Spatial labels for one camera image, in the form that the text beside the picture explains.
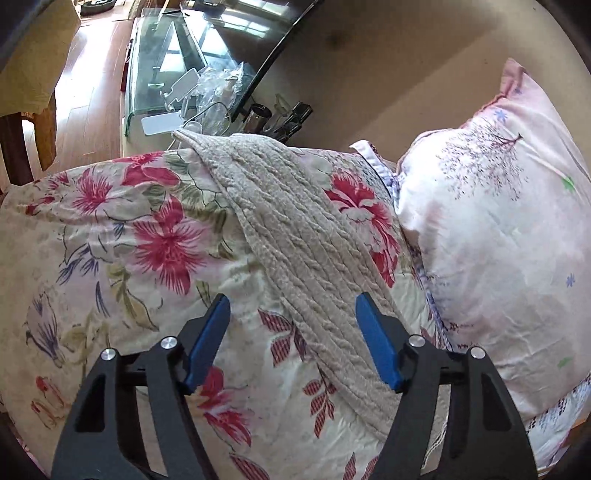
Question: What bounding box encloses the clear plastic bag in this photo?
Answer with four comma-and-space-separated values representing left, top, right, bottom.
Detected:
197, 62, 253, 135

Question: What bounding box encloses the beige cable-knit sweater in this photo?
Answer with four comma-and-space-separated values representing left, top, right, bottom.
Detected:
174, 129, 402, 440

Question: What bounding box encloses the white phone stand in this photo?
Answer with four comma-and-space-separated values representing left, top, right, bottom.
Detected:
162, 68, 199, 112

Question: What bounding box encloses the white blue-patterned pillow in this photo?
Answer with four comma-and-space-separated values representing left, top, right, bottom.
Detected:
349, 140, 401, 207

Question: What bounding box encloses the floral bed quilt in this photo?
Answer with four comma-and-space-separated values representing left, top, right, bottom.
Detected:
0, 140, 591, 480

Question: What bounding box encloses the pink tree-print pillow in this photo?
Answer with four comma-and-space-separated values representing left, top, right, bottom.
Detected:
394, 60, 590, 419

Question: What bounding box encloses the glass-top tv cabinet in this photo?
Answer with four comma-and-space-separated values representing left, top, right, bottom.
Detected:
121, 7, 256, 154

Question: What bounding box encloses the wooden chair with cloth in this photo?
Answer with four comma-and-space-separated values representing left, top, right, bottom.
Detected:
1, 1, 80, 185

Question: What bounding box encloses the black metal cup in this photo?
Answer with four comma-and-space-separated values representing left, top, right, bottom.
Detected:
242, 103, 273, 134

